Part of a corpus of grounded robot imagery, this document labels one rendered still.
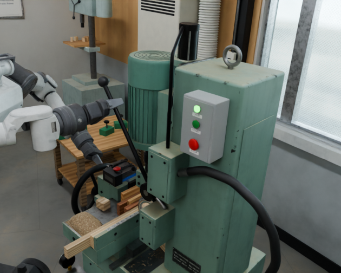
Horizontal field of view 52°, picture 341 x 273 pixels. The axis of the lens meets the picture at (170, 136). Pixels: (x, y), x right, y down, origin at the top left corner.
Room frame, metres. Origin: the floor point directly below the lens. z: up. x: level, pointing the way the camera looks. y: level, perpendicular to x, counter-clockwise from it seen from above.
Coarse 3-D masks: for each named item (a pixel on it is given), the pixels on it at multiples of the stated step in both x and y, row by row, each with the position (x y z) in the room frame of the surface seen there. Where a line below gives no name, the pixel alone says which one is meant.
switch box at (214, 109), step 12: (192, 96) 0.82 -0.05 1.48; (204, 96) 0.82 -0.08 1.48; (216, 96) 0.83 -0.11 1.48; (192, 108) 0.81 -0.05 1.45; (204, 108) 0.79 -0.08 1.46; (216, 108) 0.77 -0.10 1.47; (228, 108) 0.82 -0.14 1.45; (192, 120) 0.81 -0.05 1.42; (204, 120) 0.79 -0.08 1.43; (216, 120) 0.78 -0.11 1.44; (192, 132) 0.81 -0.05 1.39; (204, 132) 0.79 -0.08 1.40; (216, 132) 0.78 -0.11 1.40; (180, 144) 0.84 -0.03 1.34; (204, 144) 0.78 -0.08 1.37; (216, 144) 0.79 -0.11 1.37; (192, 156) 0.81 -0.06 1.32; (204, 156) 0.78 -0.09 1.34; (216, 156) 0.79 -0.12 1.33
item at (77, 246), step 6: (132, 210) 1.07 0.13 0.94; (120, 216) 1.03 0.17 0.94; (108, 222) 1.00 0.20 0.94; (90, 234) 0.93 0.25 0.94; (78, 240) 0.90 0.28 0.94; (84, 240) 0.90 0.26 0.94; (66, 246) 0.87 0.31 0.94; (72, 246) 0.87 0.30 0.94; (78, 246) 0.88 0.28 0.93; (84, 246) 0.90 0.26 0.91; (66, 252) 0.86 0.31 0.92; (72, 252) 0.87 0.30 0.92; (78, 252) 0.88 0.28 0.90
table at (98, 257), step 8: (112, 200) 1.18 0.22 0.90; (120, 200) 1.19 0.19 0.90; (96, 208) 1.13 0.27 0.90; (112, 208) 1.13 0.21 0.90; (96, 216) 1.08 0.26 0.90; (104, 216) 1.08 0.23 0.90; (112, 216) 1.08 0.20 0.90; (64, 224) 1.02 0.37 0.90; (64, 232) 1.03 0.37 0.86; (72, 232) 0.99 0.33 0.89; (128, 232) 1.00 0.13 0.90; (136, 232) 1.03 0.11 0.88; (72, 240) 0.99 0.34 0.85; (120, 240) 0.97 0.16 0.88; (128, 240) 1.00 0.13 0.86; (88, 248) 0.93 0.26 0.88; (104, 248) 0.92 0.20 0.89; (112, 248) 0.94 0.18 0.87; (120, 248) 0.97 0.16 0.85; (88, 256) 0.93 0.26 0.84; (96, 256) 0.90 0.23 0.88; (104, 256) 0.92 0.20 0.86
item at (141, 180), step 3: (138, 171) 1.14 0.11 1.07; (138, 174) 1.14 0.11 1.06; (141, 174) 1.13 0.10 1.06; (147, 174) 1.12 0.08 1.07; (138, 177) 1.13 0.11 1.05; (141, 177) 1.13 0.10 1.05; (138, 180) 1.14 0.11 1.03; (141, 180) 1.13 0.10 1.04; (144, 180) 1.12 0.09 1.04; (138, 183) 1.13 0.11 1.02; (141, 183) 1.13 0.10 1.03; (138, 186) 1.14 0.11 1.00
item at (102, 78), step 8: (104, 80) 1.09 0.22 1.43; (104, 88) 1.08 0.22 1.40; (120, 120) 1.04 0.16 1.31; (128, 136) 1.02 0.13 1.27; (136, 152) 1.00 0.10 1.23; (136, 160) 0.98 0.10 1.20; (144, 168) 0.97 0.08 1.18; (144, 176) 0.96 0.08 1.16; (144, 184) 0.94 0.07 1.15; (144, 192) 0.93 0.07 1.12; (160, 200) 0.91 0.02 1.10
